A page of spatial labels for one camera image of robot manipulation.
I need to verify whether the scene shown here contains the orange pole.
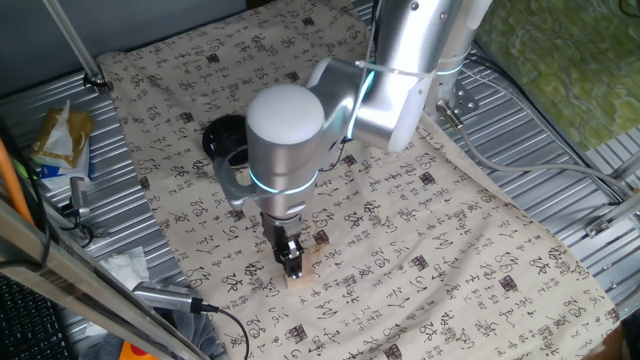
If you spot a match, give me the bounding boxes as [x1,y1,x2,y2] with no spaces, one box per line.
[0,138,36,226]

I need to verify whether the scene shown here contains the long silver camera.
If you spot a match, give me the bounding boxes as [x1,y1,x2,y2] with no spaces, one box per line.
[132,280,206,315]

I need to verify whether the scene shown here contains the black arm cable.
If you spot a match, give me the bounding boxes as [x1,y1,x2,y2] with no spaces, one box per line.
[318,138,352,174]

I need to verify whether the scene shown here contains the small silver camera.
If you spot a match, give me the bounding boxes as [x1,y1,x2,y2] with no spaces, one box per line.
[68,175,92,219]

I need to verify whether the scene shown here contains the grey metal camera pole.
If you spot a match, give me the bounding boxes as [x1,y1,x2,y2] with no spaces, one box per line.
[42,0,114,94]

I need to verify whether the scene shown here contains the black round digital scale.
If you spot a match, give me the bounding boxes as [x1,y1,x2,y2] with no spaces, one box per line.
[201,114,251,169]

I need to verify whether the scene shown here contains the beige calligraphy print cloth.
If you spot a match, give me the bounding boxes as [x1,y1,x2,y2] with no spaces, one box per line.
[97,0,621,360]

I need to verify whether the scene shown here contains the white crumpled tissue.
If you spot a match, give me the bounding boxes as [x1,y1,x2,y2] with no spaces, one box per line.
[97,245,151,291]

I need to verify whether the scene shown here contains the aluminium rail with bracket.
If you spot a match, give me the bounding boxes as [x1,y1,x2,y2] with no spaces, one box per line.
[583,147,640,239]

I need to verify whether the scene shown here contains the aluminium frame bar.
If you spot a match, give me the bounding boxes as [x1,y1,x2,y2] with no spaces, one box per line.
[0,197,211,360]

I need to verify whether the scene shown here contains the black keyboard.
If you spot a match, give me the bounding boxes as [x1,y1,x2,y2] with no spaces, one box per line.
[0,273,69,360]

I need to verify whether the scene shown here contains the light wooden block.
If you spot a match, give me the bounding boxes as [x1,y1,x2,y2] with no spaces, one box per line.
[284,243,322,290]

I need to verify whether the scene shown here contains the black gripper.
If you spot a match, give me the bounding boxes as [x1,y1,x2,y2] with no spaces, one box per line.
[259,212,307,282]

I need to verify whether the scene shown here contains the orange emergency stop button box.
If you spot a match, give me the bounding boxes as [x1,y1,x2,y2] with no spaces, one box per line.
[118,341,161,360]

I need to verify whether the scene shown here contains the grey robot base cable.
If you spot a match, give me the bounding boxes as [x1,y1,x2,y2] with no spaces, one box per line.
[435,99,636,199]

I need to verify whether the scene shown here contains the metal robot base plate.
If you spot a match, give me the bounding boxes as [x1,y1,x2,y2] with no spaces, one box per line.
[433,79,480,121]

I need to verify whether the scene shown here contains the black camera cable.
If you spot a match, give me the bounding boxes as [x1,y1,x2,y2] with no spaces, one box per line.
[192,298,251,360]

